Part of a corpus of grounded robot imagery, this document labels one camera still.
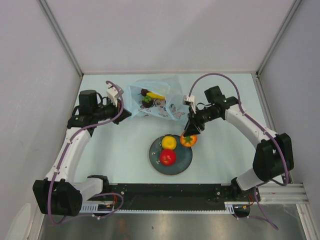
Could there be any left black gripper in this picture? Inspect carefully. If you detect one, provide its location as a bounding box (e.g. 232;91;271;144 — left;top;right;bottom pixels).
92;96;131;125

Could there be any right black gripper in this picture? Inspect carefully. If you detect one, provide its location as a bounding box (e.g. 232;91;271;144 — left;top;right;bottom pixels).
183;106;220;137

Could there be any orange fake persimmon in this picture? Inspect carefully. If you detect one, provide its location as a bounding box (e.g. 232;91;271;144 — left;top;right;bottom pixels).
180;134;198;148

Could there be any light blue plastic bag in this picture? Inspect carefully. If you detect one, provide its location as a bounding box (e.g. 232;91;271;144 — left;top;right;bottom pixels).
123;75;189;124

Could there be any yellow fake banana bunch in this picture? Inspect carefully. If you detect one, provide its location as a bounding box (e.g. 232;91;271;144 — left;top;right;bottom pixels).
146;92;165;100

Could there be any yellow fake lemon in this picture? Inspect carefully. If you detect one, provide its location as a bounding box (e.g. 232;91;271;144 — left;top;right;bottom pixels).
161;135;177;150

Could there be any red fake apple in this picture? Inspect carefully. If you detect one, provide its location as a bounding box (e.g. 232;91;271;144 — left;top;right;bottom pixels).
159;149;177;166

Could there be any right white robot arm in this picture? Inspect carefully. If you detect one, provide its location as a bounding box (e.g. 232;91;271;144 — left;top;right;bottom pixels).
183;86;294;201

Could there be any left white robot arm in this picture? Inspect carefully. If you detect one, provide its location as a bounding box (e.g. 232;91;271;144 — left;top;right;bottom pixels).
32;85;131;217

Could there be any dark fake fruit green top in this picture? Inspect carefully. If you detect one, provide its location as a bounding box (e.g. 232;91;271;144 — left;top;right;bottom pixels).
140;88;154;108

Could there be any dark blue ceramic plate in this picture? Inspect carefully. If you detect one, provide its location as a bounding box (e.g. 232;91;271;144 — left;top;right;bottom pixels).
148;134;193;176

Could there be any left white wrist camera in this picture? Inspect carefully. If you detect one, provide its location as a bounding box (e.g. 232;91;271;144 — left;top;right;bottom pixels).
106;83;124;107

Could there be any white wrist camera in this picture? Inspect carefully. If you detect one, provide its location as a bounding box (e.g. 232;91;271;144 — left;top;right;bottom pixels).
182;95;195;106
106;83;124;107

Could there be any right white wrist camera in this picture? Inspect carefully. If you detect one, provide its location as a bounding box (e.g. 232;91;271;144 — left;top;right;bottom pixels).
182;95;195;106

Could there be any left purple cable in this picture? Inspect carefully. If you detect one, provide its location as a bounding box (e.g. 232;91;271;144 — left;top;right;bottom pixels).
47;80;126;225

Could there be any purple cable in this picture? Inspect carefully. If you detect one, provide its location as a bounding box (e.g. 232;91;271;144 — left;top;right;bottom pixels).
47;80;126;225
187;72;292;231

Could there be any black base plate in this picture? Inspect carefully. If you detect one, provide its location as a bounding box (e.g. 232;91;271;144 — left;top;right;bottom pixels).
82;183;261;211

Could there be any white slotted cable duct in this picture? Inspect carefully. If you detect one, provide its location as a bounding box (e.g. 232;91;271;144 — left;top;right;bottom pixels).
80;201;115;213

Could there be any aluminium frame rail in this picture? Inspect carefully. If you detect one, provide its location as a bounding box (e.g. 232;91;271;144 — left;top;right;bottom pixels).
258;183;309;205

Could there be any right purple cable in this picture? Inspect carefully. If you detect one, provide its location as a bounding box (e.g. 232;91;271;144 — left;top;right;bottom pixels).
187;72;292;231

